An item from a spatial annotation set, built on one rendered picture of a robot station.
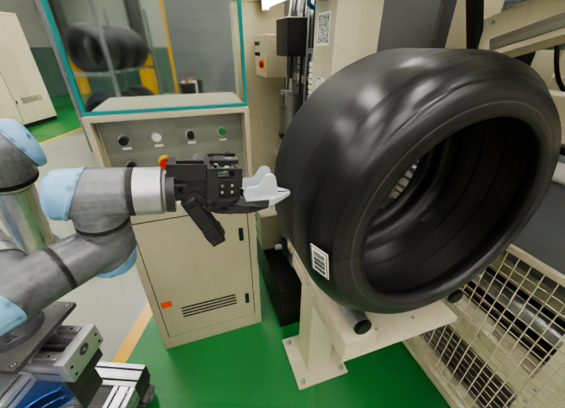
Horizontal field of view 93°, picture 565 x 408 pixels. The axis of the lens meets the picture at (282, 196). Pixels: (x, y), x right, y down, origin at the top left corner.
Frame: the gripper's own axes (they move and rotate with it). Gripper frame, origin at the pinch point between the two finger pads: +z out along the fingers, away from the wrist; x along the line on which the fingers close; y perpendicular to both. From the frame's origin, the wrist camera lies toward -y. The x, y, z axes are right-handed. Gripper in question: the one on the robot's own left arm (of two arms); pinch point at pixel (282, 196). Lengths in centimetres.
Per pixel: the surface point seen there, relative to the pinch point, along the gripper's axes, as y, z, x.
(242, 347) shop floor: -123, 8, 50
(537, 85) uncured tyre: 23.8, 35.9, -11.3
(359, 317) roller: -28.3, 19.5, -9.0
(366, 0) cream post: 37, 25, 26
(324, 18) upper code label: 33.1, 18.0, 32.1
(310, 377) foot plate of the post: -118, 37, 23
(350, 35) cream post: 29.8, 22.8, 26.2
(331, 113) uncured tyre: 15.6, 7.0, 0.1
